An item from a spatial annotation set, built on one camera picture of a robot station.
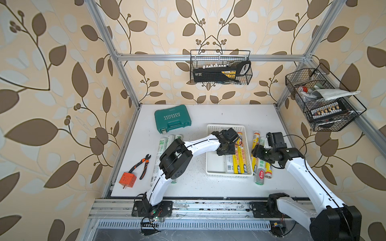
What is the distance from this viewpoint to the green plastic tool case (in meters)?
1.06

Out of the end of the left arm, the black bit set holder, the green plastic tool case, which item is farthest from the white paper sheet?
the green plastic tool case

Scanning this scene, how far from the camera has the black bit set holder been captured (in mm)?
650
